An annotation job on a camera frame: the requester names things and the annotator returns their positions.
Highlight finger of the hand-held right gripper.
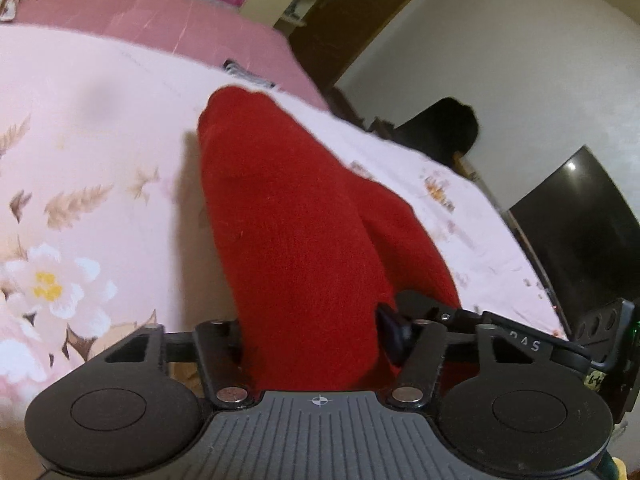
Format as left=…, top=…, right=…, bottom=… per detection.
left=399, top=288, right=587, bottom=359

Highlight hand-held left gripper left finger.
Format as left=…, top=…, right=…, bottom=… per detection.
left=102, top=320, right=252, bottom=410

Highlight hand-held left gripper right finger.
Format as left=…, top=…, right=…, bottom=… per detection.
left=375, top=302, right=557, bottom=411

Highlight red knit sweater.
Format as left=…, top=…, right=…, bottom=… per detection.
left=196, top=86, right=478, bottom=396

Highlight black flat television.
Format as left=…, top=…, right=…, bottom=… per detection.
left=506, top=145, right=640, bottom=342

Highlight black rounded object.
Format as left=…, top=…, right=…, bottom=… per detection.
left=395, top=97, right=481, bottom=173

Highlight white floral blanket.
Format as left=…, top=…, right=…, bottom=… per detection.
left=0, top=22, right=571, bottom=441

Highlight black white striped cloth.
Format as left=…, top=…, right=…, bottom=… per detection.
left=222, top=59, right=277, bottom=91

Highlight brown wooden door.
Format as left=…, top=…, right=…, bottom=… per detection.
left=289, top=0, right=437, bottom=95

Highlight pink bed sheet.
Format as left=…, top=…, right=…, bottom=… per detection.
left=0, top=0, right=332, bottom=111

